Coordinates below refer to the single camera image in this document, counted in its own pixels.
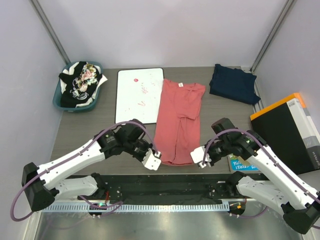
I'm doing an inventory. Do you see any black orange box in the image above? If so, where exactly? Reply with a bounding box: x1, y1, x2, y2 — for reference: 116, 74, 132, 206
250, 93, 320, 175

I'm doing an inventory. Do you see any blue illustrated book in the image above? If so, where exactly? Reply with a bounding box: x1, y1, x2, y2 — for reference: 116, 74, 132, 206
227, 154, 259, 173

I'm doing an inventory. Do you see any folded navy t shirt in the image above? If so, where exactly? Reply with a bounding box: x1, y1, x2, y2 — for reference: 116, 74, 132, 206
209, 64, 261, 105

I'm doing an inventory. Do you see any aluminium corner post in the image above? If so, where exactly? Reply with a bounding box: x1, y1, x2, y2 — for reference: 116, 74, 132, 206
29, 0, 71, 65
250, 0, 297, 73

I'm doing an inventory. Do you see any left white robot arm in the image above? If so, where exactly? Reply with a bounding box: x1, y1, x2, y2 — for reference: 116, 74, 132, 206
21, 119, 162, 212

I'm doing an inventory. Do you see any white board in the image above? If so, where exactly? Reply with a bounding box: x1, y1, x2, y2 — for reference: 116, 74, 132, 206
115, 68, 164, 124

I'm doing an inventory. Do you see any right aluminium corner post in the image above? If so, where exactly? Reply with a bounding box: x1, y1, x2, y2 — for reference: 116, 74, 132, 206
250, 0, 297, 73

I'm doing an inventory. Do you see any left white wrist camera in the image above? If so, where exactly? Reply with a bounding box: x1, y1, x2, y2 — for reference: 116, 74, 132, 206
142, 148, 162, 171

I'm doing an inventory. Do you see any teal laundry basket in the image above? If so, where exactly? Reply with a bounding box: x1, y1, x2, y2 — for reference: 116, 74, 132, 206
52, 61, 103, 113

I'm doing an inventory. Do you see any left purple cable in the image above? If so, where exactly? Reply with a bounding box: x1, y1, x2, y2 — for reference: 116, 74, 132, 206
9, 119, 161, 222

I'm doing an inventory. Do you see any black floral t shirt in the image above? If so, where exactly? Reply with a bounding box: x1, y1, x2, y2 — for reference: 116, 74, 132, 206
59, 61, 107, 108

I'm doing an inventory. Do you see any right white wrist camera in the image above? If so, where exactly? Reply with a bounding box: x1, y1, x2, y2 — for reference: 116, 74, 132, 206
190, 146, 211, 169

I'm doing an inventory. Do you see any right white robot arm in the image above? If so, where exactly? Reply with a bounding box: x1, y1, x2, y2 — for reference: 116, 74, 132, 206
202, 117, 320, 234

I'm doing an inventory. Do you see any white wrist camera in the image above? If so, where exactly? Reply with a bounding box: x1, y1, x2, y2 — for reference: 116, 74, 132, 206
190, 146, 211, 169
142, 148, 162, 171

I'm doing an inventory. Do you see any purple cable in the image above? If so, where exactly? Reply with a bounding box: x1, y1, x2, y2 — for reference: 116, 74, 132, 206
9, 119, 161, 222
201, 127, 320, 231

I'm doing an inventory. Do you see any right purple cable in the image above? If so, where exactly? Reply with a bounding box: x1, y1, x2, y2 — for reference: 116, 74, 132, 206
201, 127, 320, 231

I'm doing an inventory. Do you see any red t shirt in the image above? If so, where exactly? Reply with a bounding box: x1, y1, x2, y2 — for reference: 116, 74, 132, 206
154, 79, 206, 166

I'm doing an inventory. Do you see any aluminium frame rail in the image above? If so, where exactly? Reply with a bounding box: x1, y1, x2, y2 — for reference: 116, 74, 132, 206
30, 190, 246, 215

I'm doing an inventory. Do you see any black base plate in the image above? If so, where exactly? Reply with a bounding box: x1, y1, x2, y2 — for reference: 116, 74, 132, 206
85, 174, 244, 206

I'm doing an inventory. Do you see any left aluminium corner post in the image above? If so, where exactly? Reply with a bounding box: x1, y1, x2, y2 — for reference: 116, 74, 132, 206
29, 0, 71, 65

